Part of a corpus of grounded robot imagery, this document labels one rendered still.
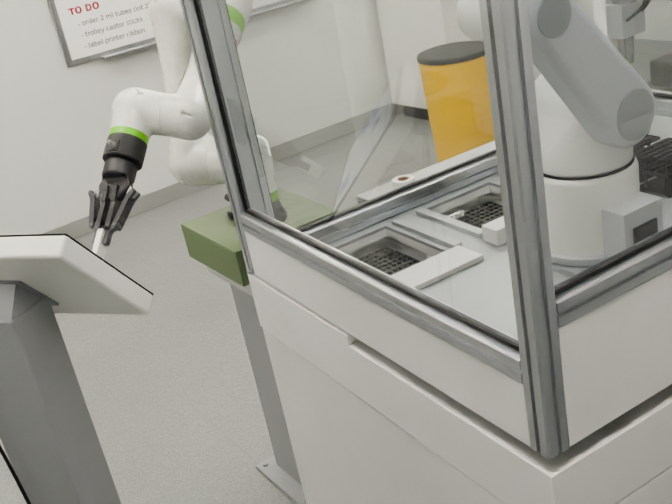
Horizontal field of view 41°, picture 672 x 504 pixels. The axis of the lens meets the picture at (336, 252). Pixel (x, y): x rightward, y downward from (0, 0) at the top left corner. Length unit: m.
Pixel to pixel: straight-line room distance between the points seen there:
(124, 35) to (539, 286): 4.41
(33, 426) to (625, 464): 1.22
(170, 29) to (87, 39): 2.85
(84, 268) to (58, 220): 3.62
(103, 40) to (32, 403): 3.56
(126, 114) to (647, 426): 1.32
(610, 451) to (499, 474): 0.17
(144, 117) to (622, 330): 1.24
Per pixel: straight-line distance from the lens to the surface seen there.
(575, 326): 1.23
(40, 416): 2.01
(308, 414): 2.03
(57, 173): 5.34
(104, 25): 5.32
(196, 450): 3.16
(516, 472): 1.37
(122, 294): 1.88
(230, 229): 2.49
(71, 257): 1.75
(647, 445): 1.44
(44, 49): 5.24
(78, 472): 2.10
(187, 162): 2.45
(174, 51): 2.46
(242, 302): 2.59
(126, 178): 2.07
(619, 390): 1.34
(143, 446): 3.27
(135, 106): 2.13
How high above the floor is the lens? 1.74
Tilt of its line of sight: 24 degrees down
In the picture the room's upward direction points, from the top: 11 degrees counter-clockwise
